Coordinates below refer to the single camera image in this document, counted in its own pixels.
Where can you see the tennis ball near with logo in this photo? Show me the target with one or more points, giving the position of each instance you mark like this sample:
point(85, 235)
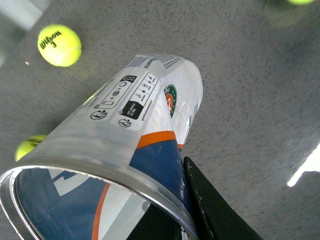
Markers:
point(59, 45)

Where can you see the tennis ball with logo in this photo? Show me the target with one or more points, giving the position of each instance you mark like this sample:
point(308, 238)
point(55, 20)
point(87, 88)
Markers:
point(59, 45)
point(300, 2)

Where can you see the tennis ball with logo back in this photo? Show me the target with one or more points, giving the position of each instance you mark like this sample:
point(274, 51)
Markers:
point(300, 2)

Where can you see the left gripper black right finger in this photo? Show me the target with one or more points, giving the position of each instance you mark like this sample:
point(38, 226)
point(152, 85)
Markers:
point(214, 218)

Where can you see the tennis ball middle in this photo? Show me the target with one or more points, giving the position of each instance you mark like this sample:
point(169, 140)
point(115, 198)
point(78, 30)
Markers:
point(28, 145)

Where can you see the clear tennis ball can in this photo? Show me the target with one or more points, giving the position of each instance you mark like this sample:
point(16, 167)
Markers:
point(116, 158)

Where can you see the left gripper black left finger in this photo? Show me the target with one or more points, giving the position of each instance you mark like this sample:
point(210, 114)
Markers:
point(155, 224)

